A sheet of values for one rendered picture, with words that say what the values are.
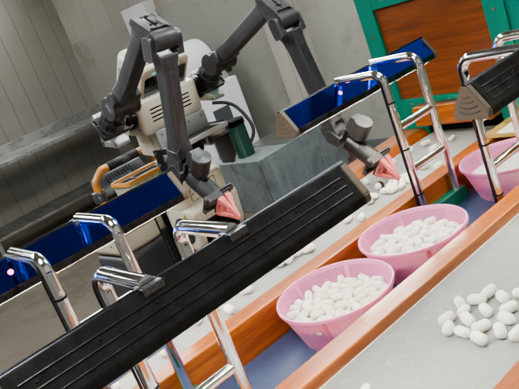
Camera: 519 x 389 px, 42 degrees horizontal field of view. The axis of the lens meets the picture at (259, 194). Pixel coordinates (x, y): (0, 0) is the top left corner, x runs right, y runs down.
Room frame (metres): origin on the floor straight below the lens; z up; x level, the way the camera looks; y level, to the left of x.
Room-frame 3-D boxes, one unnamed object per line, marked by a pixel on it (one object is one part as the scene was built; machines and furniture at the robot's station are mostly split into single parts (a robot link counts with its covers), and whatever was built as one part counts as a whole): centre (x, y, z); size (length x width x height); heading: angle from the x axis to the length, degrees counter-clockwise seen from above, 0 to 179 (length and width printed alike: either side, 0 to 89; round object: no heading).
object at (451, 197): (1.83, -0.42, 0.90); 0.20 x 0.19 x 0.45; 124
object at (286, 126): (1.90, -0.38, 1.08); 0.62 x 0.08 x 0.07; 124
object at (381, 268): (1.36, -0.08, 0.72); 0.27 x 0.27 x 0.10
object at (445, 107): (2.20, -0.71, 0.83); 0.30 x 0.06 x 0.07; 34
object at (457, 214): (1.52, -0.31, 0.72); 0.27 x 0.27 x 0.10
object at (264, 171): (4.98, -0.20, 0.39); 0.82 x 0.65 x 0.79; 128
